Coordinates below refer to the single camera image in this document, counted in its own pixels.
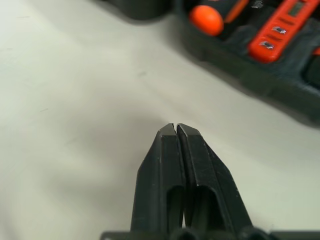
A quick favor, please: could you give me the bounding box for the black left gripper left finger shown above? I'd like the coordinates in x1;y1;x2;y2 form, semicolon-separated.
129;122;187;233

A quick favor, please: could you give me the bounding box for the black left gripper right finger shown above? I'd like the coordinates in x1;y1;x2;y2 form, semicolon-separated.
176;122;254;233

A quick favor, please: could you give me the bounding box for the orange voltage tester pen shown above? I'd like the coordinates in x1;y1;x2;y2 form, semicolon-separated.
247;0;313;65

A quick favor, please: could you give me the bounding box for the orange black screwdriver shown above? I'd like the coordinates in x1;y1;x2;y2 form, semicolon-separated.
188;0;251;37

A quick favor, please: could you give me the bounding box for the black tool case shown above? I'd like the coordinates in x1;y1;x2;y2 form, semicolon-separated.
119;0;320;130

